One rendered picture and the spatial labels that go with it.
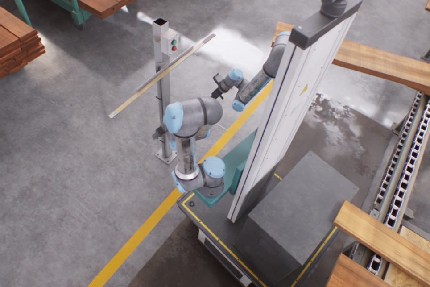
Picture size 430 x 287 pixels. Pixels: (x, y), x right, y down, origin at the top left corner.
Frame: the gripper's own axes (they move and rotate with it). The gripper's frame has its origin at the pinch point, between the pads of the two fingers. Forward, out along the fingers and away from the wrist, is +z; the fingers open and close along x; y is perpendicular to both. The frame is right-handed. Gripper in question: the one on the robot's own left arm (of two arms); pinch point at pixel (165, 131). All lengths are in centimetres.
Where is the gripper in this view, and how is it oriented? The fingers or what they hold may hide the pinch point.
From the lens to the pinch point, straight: 190.9
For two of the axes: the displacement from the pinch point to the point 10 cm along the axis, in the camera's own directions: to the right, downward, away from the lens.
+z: -2.5, 2.1, 9.4
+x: -7.8, 5.3, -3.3
